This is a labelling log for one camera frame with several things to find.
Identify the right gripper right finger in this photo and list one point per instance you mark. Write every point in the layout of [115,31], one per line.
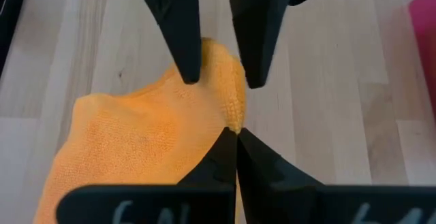
[306,203]

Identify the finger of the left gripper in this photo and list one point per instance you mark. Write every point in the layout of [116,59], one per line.
[259,30]
[180,19]

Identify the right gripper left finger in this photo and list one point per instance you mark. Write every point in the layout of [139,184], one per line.
[153,203]

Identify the orange microfiber towel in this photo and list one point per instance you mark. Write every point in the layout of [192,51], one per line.
[136,132]

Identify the red plastic tray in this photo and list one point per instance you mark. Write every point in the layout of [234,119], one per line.
[425,30]

